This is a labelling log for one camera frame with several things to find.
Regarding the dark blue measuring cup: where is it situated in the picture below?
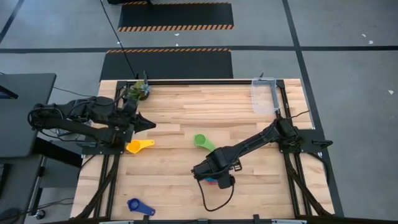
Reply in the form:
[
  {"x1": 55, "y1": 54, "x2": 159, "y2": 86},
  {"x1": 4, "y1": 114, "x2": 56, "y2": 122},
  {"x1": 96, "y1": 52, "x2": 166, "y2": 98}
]
[{"x1": 127, "y1": 198, "x2": 156, "y2": 217}]

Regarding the green plastic measuring cup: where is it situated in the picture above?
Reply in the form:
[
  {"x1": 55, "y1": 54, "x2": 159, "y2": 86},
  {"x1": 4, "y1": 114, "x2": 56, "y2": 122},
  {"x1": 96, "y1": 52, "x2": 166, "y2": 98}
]
[{"x1": 193, "y1": 133, "x2": 216, "y2": 152}]

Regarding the black aluminium table frame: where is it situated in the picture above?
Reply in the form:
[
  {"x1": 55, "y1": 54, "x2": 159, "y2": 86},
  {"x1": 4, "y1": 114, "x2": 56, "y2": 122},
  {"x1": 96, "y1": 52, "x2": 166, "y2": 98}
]
[{"x1": 73, "y1": 79, "x2": 336, "y2": 224}]

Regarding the black floor cable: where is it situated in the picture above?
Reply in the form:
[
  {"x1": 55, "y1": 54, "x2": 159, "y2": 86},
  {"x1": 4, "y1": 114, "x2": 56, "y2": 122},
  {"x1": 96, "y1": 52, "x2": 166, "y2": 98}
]
[{"x1": 99, "y1": 0, "x2": 139, "y2": 79}]

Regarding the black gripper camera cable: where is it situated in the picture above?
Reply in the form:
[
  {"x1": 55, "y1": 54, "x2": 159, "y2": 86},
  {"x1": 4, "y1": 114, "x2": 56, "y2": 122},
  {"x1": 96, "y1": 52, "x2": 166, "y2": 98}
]
[{"x1": 197, "y1": 179, "x2": 235, "y2": 213}]

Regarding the black hazard-striped floor mat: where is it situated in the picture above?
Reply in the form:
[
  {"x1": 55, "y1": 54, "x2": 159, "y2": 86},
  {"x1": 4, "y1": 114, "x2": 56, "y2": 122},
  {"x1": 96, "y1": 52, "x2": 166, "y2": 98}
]
[
  {"x1": 99, "y1": 48, "x2": 234, "y2": 82},
  {"x1": 117, "y1": 1, "x2": 234, "y2": 32}
]

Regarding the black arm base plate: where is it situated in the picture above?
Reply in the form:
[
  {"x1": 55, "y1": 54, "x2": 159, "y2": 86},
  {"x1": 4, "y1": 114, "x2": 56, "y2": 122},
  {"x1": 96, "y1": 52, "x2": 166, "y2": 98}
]
[
  {"x1": 277, "y1": 129, "x2": 333, "y2": 154},
  {"x1": 76, "y1": 139, "x2": 125, "y2": 156}
]

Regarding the thin grey floor cable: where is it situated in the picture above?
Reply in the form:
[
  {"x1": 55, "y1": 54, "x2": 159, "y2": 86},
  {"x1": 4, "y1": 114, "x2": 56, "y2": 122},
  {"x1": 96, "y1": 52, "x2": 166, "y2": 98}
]
[{"x1": 52, "y1": 86, "x2": 98, "y2": 98}]

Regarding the yellow plastic measuring cup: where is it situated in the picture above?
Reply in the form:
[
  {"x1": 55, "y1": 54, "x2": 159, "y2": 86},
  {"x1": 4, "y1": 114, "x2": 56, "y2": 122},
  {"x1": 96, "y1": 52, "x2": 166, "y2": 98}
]
[{"x1": 126, "y1": 139, "x2": 155, "y2": 154}]

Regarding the black desk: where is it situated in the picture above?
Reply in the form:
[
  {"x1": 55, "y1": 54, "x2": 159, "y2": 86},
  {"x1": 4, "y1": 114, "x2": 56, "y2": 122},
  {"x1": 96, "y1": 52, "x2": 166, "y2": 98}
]
[{"x1": 0, "y1": 73, "x2": 57, "y2": 159}]

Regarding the potted green succulent plant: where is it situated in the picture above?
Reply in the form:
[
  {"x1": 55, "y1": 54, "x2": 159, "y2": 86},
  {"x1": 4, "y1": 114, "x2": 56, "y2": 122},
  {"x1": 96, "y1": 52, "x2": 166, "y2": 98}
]
[{"x1": 127, "y1": 80, "x2": 152, "y2": 102}]

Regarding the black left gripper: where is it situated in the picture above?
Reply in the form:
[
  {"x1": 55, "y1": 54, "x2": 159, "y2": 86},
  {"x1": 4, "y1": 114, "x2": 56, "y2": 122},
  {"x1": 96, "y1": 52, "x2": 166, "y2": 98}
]
[{"x1": 116, "y1": 96, "x2": 157, "y2": 146}]

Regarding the clear plastic basket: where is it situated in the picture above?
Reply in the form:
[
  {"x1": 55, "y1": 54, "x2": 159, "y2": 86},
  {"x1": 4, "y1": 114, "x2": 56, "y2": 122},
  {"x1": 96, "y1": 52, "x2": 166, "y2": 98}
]
[{"x1": 250, "y1": 77, "x2": 280, "y2": 113}]

